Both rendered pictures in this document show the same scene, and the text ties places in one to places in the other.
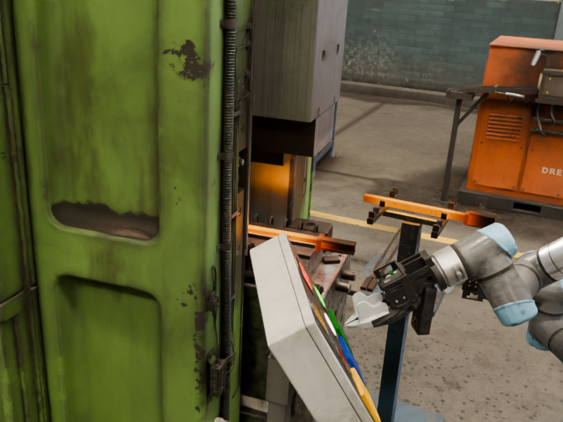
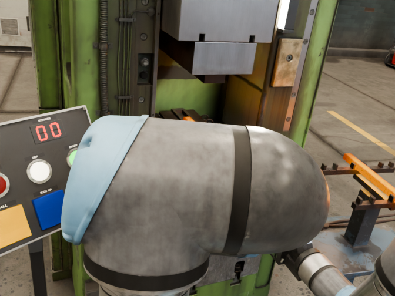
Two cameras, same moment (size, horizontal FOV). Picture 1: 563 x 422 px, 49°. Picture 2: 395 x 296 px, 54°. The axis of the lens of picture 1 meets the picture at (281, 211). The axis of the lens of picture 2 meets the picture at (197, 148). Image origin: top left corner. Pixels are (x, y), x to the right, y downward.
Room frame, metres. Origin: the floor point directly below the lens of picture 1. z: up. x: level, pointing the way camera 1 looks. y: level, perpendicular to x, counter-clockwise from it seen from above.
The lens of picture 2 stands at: (0.74, -0.92, 1.58)
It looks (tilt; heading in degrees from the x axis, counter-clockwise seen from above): 26 degrees down; 49
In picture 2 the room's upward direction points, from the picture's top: 6 degrees clockwise
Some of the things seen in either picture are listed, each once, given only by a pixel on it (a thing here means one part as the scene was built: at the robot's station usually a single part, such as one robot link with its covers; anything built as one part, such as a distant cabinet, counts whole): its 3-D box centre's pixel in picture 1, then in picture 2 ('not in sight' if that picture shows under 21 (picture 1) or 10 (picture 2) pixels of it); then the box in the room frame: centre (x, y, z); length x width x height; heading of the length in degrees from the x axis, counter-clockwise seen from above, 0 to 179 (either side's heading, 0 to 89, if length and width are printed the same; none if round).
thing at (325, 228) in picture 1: (310, 234); not in sight; (1.71, -0.09, 0.95); 0.12 x 0.08 x 0.06; 74
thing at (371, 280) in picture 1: (387, 255); (367, 220); (2.13, -0.41, 0.70); 0.60 x 0.04 x 0.01; 158
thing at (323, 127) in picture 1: (246, 119); (198, 43); (1.59, 0.10, 1.32); 0.42 x 0.20 x 0.10; 74
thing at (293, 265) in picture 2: (486, 280); (294, 249); (1.42, -0.53, 0.97); 0.12 x 0.08 x 0.09; 74
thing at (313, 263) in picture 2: not in sight; (317, 270); (1.40, -0.61, 0.98); 0.08 x 0.05 x 0.08; 164
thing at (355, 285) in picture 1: (404, 278); (354, 242); (1.97, -0.45, 0.69); 0.40 x 0.30 x 0.02; 156
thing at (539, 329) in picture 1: (548, 328); not in sight; (1.36, -0.69, 0.88); 0.11 x 0.08 x 0.11; 12
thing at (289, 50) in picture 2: not in sight; (286, 63); (1.86, -0.06, 1.27); 0.09 x 0.02 x 0.17; 164
